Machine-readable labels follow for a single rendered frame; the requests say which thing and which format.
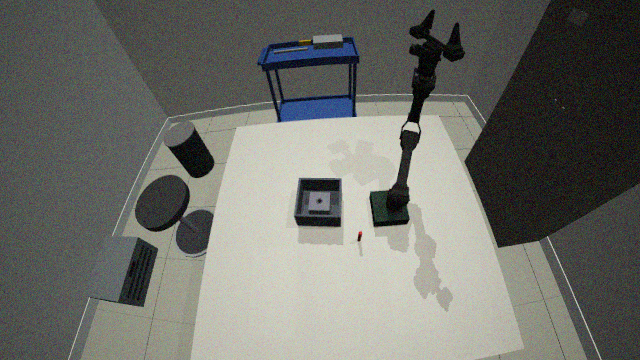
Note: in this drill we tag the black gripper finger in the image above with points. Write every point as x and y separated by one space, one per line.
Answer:
427 23
454 42

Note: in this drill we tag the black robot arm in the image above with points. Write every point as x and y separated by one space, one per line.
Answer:
422 85

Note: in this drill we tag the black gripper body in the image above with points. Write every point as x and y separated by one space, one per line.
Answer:
434 44

